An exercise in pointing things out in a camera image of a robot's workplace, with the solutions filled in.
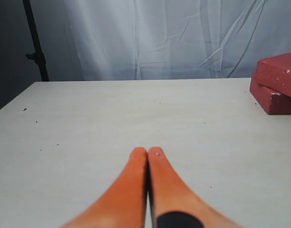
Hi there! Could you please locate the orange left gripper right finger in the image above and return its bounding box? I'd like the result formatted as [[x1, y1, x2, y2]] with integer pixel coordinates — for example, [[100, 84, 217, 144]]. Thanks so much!
[[148, 147, 240, 228]]

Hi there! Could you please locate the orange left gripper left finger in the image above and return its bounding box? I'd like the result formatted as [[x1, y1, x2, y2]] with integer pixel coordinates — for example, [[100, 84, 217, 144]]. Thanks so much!
[[63, 147, 147, 228]]

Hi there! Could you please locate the red brick angled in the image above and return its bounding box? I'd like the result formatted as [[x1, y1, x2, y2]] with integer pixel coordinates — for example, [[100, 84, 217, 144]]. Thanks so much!
[[255, 52, 291, 97]]

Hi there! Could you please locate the red brick back left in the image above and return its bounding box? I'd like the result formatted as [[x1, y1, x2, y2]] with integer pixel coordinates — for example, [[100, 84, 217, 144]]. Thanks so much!
[[250, 73, 291, 115]]

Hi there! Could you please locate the white backdrop curtain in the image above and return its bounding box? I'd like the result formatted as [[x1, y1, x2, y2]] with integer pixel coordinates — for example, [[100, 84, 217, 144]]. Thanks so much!
[[65, 0, 291, 81]]

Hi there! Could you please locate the black stand pole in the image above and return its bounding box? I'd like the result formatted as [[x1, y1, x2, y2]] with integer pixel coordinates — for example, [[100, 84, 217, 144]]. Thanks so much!
[[22, 0, 49, 82]]

